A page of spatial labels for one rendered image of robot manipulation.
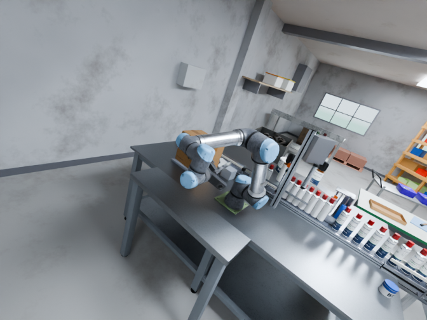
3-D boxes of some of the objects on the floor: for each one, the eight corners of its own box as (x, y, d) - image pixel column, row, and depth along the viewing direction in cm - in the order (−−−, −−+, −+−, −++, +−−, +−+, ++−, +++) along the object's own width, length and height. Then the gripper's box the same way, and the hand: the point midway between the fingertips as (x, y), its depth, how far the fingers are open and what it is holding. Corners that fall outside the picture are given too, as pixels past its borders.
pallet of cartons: (361, 168, 776) (368, 159, 759) (361, 173, 708) (368, 162, 691) (329, 153, 832) (335, 144, 816) (325, 156, 764) (332, 146, 748)
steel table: (268, 138, 733) (281, 108, 691) (328, 168, 635) (347, 136, 593) (258, 140, 671) (272, 108, 629) (323, 173, 573) (345, 138, 530)
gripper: (211, 153, 97) (227, 150, 115) (184, 178, 105) (203, 171, 123) (222, 167, 96) (236, 162, 114) (194, 192, 104) (211, 183, 122)
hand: (222, 171), depth 118 cm, fingers open, 14 cm apart
